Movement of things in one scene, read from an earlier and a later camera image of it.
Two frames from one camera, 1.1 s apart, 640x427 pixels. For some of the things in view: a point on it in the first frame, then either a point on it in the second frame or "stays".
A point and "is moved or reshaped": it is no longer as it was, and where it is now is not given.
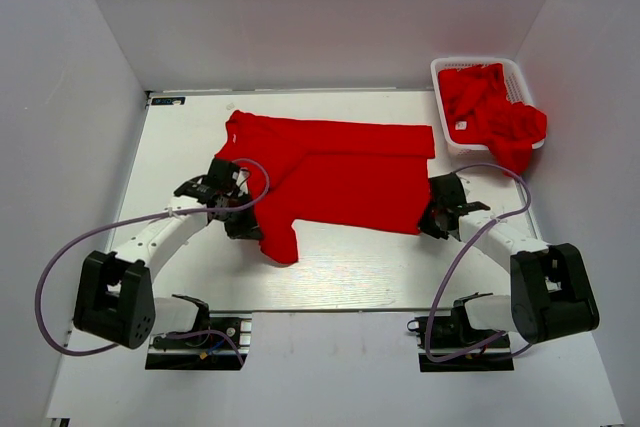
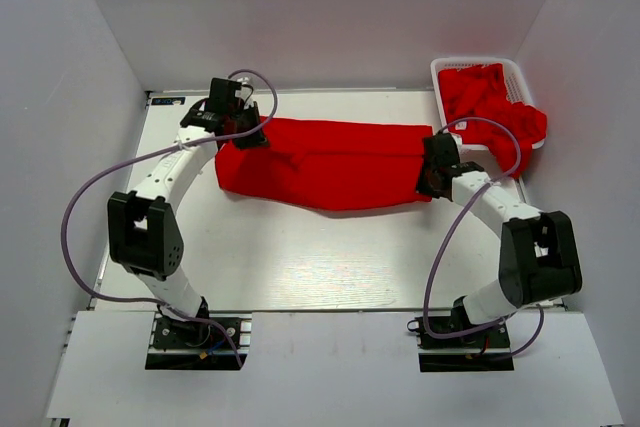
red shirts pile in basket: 478,110 stays
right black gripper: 426,226 → 422,186
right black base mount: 449,334 stays
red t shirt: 359,176 is moved or reshaped
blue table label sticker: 167,100 stays
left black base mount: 204,352 stays
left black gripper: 248,229 → 253,141
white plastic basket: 516,85 stays
